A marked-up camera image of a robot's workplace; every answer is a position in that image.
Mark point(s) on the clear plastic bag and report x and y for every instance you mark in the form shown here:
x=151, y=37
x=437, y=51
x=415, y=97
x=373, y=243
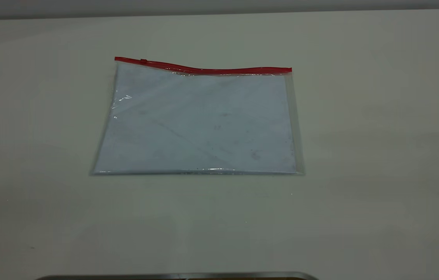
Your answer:
x=200, y=124

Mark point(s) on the white paper sheet inside bag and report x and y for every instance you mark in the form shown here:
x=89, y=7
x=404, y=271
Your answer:
x=204, y=132

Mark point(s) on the grey metal edge strip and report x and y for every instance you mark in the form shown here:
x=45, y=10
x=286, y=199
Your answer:
x=176, y=276

